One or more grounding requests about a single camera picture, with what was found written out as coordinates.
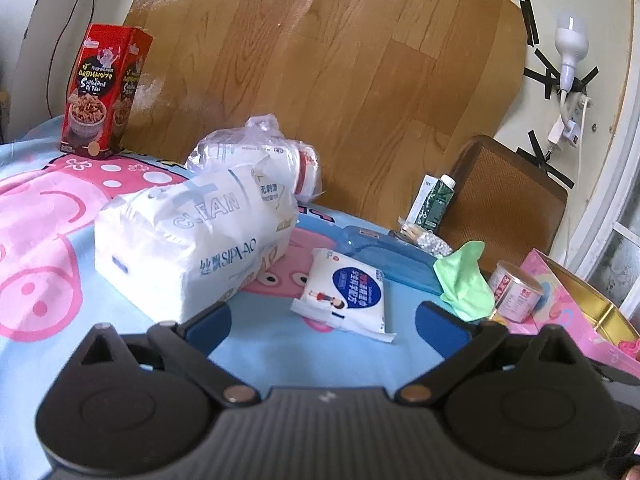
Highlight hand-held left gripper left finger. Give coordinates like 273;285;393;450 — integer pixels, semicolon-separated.
60;304;261;406

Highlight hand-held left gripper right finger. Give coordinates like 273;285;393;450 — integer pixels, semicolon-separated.
397;302;597;405

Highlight green cloth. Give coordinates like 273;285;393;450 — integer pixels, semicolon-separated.
432;241;496;322

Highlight tin can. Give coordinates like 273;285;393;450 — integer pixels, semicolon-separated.
487;261;543;323

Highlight blue plastic case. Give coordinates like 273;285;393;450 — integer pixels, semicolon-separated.
340;225;446;296

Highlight large white tissue pack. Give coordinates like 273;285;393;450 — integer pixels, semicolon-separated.
94;165;300;323

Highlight small white wipes pack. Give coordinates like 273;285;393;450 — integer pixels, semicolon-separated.
291;247;396;343

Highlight printed cartoon blanket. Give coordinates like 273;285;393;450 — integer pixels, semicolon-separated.
0;115;506;476

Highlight green patterned carton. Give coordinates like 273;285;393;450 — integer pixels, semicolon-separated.
414;175;457;233

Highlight pink box with gold inside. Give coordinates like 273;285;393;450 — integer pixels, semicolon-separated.
505;248;640;376

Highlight small white box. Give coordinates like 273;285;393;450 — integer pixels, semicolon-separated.
406;174;438;226

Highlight clear bag of tissue packs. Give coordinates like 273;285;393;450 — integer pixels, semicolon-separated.
185;115;323;206

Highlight white power strip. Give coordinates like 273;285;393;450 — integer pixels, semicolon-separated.
547;95;593;150

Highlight red snack box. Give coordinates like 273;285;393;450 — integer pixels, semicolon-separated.
60;24;155;161

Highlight wood pattern board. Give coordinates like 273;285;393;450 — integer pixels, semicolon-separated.
122;0;528;241

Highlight white light bulb lamp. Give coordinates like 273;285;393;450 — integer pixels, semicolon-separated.
552;12;590;92

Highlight black tape strips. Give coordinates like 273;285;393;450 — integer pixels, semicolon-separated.
515;0;601;190

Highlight white window frame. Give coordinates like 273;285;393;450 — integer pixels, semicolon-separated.
565;100;640;321

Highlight thin black cable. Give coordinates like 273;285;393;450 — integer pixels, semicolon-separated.
42;0;98;121

